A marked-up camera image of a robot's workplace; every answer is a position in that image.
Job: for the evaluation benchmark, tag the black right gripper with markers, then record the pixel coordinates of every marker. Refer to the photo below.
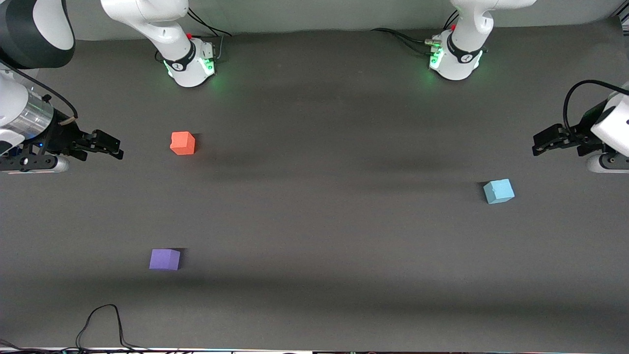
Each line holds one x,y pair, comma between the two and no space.
63,137

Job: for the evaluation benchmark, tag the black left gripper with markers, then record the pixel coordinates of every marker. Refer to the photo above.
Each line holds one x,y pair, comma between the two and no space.
584,130

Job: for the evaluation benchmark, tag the light blue foam block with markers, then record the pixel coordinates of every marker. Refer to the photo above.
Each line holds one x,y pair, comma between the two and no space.
499,191

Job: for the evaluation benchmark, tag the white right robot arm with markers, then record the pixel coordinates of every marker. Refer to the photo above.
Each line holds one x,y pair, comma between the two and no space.
183,64

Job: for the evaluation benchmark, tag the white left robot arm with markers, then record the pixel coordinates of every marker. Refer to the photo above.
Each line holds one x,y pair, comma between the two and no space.
459,61

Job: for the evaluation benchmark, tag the orange foam block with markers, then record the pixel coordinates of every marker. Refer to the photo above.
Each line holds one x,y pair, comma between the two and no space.
182,143

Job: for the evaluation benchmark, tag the purple foam block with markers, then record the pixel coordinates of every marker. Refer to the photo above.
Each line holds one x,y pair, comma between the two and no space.
164,259

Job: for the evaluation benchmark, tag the dark grey table mat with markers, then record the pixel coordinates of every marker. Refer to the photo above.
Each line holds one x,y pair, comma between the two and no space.
334,236

